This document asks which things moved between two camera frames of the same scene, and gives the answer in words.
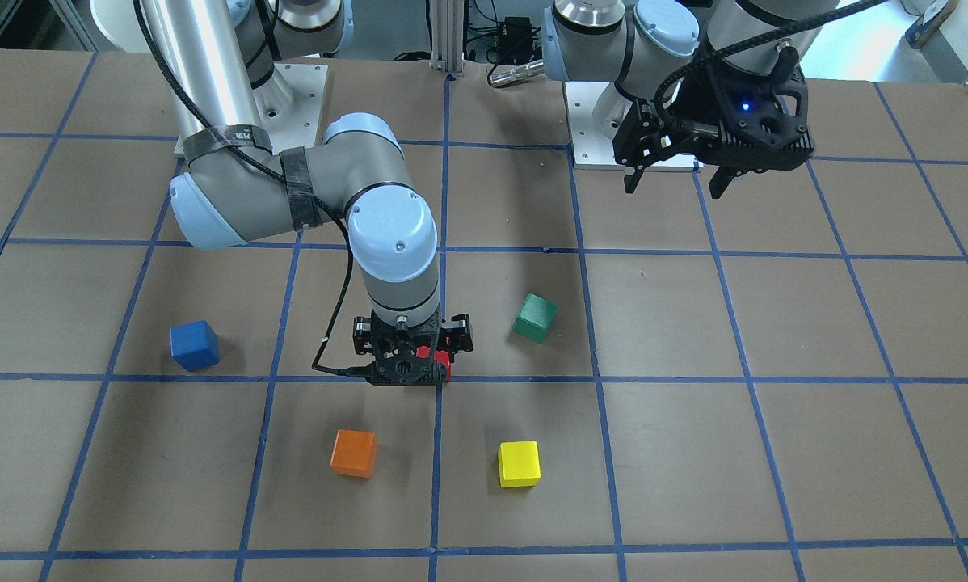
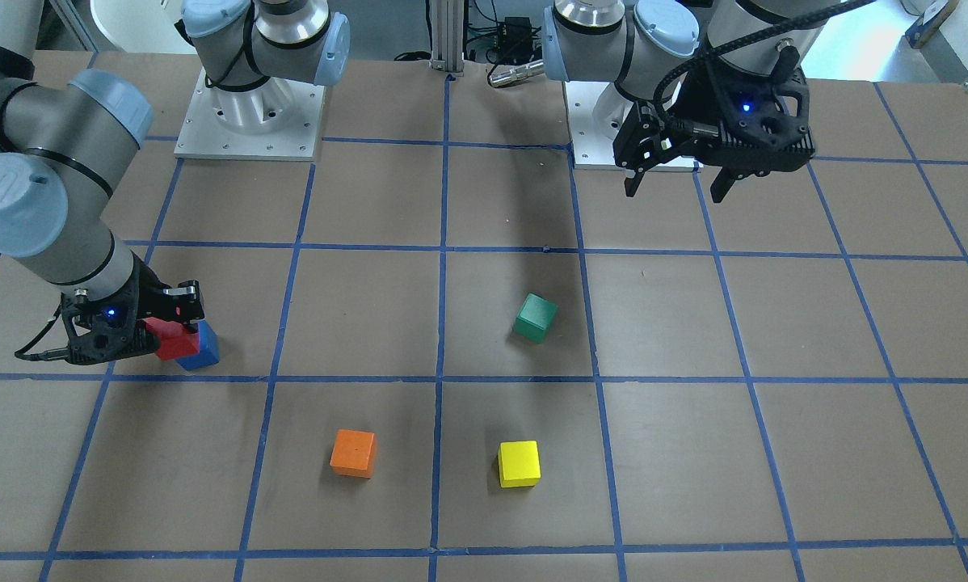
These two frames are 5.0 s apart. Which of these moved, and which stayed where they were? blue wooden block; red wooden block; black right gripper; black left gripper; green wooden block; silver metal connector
Moved: black right gripper; red wooden block
Stayed: blue wooden block; green wooden block; silver metal connector; black left gripper
